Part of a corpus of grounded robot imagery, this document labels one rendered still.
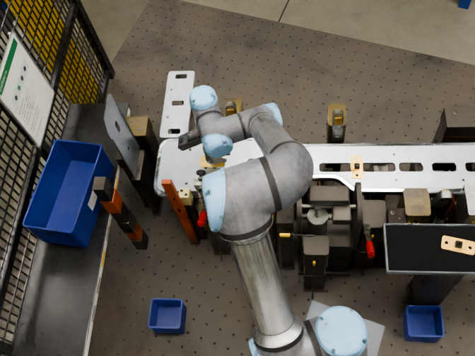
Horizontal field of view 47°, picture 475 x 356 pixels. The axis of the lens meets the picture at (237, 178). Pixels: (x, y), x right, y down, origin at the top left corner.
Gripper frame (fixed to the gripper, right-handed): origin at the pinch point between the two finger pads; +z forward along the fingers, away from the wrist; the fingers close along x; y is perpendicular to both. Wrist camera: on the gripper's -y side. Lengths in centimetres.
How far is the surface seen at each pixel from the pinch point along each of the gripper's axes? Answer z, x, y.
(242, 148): 5.2, 7.2, 9.2
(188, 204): 4.1, -14.3, -7.2
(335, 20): 104, 159, 50
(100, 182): -14.3, -16.0, -30.2
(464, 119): 2, 16, 81
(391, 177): 5, -4, 58
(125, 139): -9.4, 1.9, -26.6
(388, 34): 104, 145, 81
